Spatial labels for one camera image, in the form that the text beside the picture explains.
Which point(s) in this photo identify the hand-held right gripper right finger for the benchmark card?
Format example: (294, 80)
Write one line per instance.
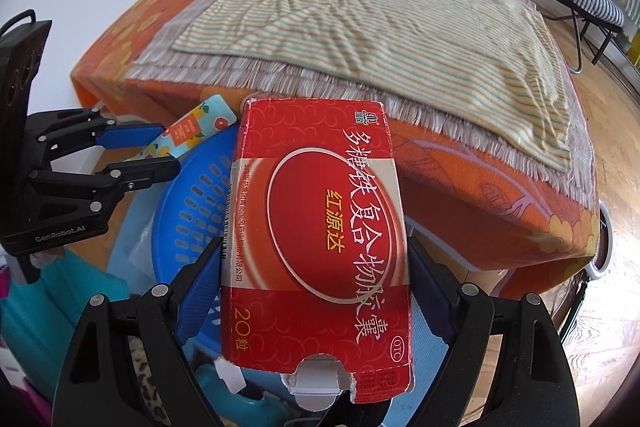
(425, 297)

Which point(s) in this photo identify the clear plastic sheet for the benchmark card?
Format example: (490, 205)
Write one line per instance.
(147, 247)

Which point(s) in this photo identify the pink cloth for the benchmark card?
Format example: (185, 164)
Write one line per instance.
(4, 282)

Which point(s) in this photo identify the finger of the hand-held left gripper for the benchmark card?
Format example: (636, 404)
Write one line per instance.
(150, 169)
(130, 134)

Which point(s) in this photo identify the red cardboard box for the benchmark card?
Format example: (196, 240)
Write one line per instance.
(310, 207)

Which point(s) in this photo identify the yellow plastic crate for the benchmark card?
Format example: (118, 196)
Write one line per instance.
(636, 54)

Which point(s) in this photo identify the teal plastic object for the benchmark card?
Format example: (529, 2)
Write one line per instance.
(260, 399)

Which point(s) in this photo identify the wooden bed base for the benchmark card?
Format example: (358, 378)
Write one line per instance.
(485, 282)

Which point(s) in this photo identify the yellow striped towel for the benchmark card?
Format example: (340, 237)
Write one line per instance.
(375, 32)

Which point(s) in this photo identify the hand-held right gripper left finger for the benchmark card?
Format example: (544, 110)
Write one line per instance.
(200, 287)

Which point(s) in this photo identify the leopard print cloth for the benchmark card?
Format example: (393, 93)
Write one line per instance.
(145, 377)

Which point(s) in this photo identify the orange patterned bed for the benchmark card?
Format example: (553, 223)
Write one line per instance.
(450, 187)

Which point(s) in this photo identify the blue plastic basket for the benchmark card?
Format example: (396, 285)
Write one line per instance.
(200, 187)

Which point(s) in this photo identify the white round device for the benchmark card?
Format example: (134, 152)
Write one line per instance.
(602, 257)

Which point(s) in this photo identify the teal foam mat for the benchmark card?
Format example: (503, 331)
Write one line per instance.
(65, 287)

